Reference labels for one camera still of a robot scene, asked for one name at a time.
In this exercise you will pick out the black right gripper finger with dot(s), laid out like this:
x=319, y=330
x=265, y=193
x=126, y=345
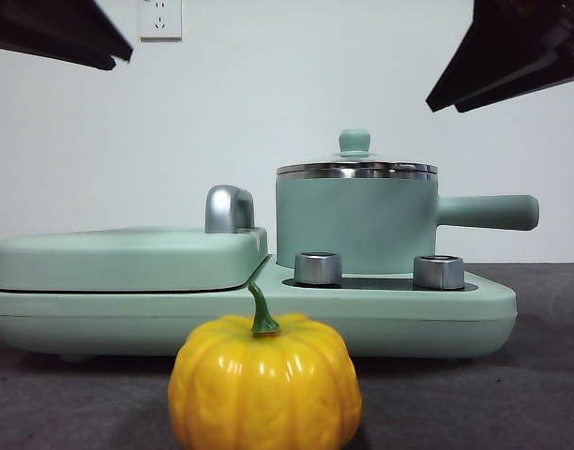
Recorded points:
x=549, y=75
x=512, y=33

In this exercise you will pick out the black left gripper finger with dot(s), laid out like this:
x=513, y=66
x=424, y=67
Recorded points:
x=57, y=50
x=57, y=21

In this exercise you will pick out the glass lid with green knob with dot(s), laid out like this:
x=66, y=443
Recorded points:
x=355, y=140

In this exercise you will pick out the yellow plastic pumpkin green stem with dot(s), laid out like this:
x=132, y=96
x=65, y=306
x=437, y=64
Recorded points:
x=263, y=384

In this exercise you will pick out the mint green griddle cover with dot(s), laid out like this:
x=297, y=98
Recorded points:
x=127, y=262

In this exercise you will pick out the silver control knob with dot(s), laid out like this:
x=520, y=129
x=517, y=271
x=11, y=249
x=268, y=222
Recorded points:
x=438, y=273
x=317, y=269

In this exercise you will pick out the mint green breakfast machine base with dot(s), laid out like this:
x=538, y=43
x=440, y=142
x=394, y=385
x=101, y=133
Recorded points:
x=409, y=319

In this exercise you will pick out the white wall socket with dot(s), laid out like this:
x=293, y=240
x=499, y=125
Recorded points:
x=160, y=21

